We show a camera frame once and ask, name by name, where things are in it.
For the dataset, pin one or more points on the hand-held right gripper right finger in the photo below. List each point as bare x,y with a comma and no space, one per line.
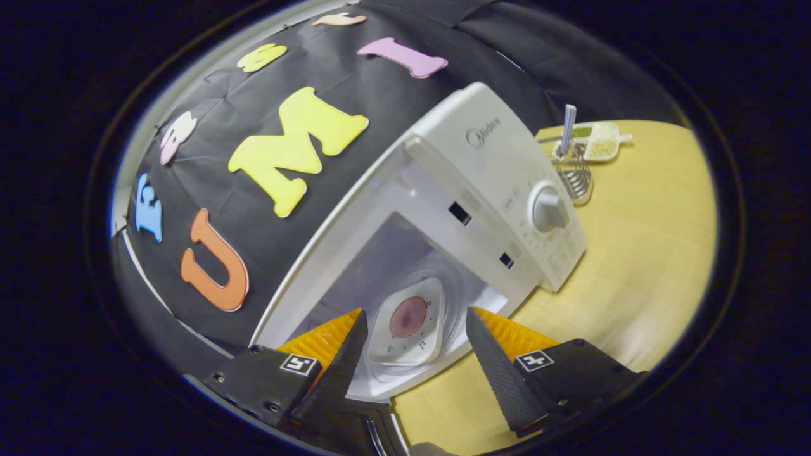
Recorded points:
500,380

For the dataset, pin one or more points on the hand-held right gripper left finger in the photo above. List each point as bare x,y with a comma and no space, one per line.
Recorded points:
336,380

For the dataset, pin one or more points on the white square plate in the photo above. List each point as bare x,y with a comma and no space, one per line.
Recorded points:
386,345

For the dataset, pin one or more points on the pink round food slice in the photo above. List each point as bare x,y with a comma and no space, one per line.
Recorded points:
408,316

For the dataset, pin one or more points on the white microwave oven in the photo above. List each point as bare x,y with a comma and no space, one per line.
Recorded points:
481,158

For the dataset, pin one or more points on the glass microwave turntable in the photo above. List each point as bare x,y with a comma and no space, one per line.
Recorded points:
453,297

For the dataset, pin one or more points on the ribbed glass jar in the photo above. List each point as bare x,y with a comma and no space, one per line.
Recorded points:
576,183

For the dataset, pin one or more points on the white divided dish with grains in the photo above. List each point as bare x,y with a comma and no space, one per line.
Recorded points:
602,149

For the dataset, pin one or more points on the small grey spoon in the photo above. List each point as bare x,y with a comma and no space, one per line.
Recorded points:
568,126

